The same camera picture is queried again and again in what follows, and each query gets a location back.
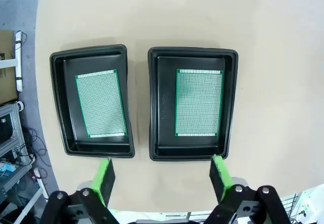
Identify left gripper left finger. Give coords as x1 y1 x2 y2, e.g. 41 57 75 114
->
44 157 119 224

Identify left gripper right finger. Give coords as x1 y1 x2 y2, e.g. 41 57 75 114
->
205 154 292 224

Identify green glass plate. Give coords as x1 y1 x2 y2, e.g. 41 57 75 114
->
75 69 127 139

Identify green perforated circuit board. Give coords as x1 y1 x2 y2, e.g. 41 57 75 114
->
175 68 224 137

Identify black plastic ESD tray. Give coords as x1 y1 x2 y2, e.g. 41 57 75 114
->
49 44 136 159
147 47 239 162

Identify short white power strip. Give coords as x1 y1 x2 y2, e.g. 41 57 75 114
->
32 167 49 200

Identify white gridded panel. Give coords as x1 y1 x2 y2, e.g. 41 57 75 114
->
278 181 324 224

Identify cardboard box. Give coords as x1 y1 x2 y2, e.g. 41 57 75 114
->
0 29 20 106

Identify black floor cables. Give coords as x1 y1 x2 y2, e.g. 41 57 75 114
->
25 126 53 184

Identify aluminium profile frame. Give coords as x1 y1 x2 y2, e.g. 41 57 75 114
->
0 104 33 204

